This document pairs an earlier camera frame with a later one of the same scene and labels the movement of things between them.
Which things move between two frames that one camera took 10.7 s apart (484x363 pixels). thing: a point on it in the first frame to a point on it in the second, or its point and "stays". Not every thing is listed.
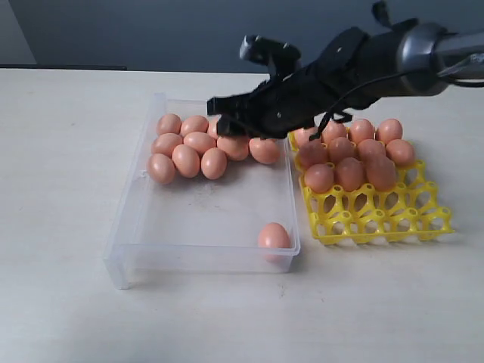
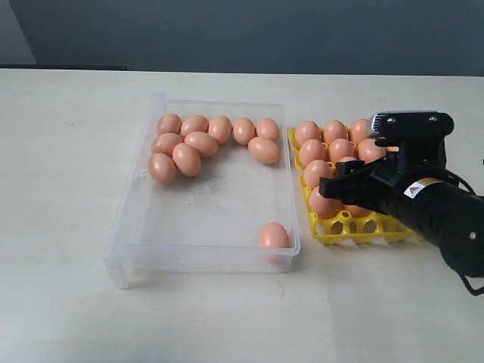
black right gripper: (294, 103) to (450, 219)
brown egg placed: (333, 130) stays
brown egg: (371, 150) stays
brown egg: (340, 148) stays
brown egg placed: (361, 129) stays
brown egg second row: (236, 147) to (324, 207)
